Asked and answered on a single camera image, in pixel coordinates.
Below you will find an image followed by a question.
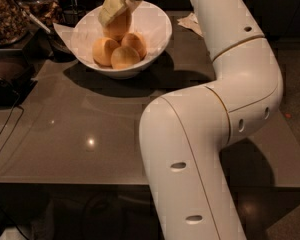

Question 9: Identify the black power cable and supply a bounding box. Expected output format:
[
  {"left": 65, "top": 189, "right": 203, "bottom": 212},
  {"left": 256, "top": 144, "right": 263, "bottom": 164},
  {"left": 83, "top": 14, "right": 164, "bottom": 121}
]
[{"left": 0, "top": 89, "right": 26, "bottom": 170}]

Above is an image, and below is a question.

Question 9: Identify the crumpled paper napkin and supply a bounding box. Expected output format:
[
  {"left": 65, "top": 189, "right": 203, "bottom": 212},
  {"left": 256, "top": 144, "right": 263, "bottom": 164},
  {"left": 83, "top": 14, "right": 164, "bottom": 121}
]
[{"left": 177, "top": 12, "right": 203, "bottom": 36}]

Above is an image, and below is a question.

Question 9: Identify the black appliance on left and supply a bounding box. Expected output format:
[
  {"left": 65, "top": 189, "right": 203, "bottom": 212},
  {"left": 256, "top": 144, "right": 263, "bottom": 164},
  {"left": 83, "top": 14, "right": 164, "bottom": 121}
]
[{"left": 0, "top": 55, "right": 36, "bottom": 107}]

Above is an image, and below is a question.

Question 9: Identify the white utensil handle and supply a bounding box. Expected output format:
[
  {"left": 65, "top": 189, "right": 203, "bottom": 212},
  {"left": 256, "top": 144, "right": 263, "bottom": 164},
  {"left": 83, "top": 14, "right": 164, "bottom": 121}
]
[{"left": 21, "top": 8, "right": 52, "bottom": 35}]

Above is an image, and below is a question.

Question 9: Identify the large glass nut jar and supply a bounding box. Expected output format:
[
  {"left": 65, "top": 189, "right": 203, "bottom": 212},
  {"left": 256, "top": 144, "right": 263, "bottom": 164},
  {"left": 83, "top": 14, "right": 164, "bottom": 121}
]
[{"left": 0, "top": 0, "right": 28, "bottom": 47}]

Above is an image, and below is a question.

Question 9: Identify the orange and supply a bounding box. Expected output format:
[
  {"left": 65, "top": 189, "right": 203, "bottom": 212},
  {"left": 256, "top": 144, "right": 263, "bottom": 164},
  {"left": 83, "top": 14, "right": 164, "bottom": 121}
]
[
  {"left": 121, "top": 32, "right": 147, "bottom": 59},
  {"left": 103, "top": 9, "right": 132, "bottom": 41},
  {"left": 92, "top": 37, "right": 120, "bottom": 66},
  {"left": 111, "top": 46, "right": 140, "bottom": 69}
]

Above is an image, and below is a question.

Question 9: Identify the white ceramic bowl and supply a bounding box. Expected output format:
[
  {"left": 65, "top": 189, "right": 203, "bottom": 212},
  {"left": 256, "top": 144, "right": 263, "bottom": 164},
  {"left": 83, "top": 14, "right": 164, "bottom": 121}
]
[{"left": 68, "top": 1, "right": 172, "bottom": 79}]

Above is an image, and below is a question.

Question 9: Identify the white paper under bowl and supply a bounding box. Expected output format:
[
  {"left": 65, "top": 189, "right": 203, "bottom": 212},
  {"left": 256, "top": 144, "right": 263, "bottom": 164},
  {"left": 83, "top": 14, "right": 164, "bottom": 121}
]
[{"left": 53, "top": 23, "right": 75, "bottom": 52}]

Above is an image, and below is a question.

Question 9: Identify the glass jar of snacks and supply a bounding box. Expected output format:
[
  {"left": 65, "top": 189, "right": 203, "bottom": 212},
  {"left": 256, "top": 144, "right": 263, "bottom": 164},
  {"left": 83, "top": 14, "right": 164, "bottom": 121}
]
[{"left": 17, "top": 0, "right": 63, "bottom": 28}]

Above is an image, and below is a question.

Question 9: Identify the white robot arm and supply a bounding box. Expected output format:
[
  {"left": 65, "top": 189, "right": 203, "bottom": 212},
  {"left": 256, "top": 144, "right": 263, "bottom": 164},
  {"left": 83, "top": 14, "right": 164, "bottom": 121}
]
[{"left": 139, "top": 0, "right": 283, "bottom": 240}]

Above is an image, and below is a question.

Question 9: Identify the dark wire basket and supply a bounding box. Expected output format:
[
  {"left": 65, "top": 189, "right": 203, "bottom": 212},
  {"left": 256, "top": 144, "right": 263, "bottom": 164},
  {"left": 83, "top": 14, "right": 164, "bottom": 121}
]
[{"left": 63, "top": 5, "right": 86, "bottom": 27}]

